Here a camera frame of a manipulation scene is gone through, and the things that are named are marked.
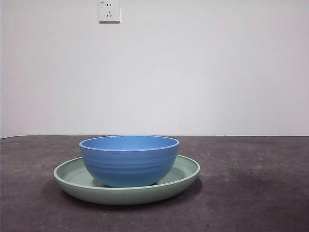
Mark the green round plate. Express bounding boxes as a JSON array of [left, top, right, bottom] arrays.
[[53, 154, 201, 206]]

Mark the blue ribbed bowl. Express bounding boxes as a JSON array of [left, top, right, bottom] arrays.
[[79, 135, 181, 188]]

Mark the white wall power socket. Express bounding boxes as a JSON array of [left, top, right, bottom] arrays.
[[98, 0, 121, 24]]

